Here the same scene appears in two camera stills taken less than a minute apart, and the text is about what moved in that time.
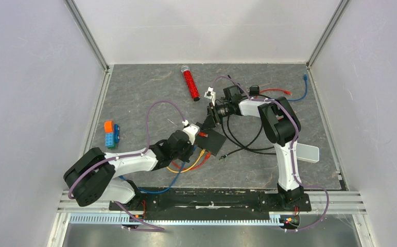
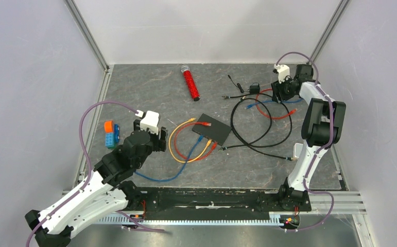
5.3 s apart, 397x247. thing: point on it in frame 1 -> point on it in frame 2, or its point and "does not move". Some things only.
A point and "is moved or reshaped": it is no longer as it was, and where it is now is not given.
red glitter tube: (192, 83) does not move
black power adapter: (254, 90) does not move
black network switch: (212, 143) is moved or reshaped
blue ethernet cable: (305, 78) is moved or reshaped
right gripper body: (223, 110) -> (285, 88)
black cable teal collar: (246, 145) -> (270, 95)
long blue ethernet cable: (151, 191) -> (201, 138)
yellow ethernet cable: (172, 170) -> (208, 142)
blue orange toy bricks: (112, 134) does not move
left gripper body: (184, 154) -> (155, 143)
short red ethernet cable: (197, 167) is moved or reshaped
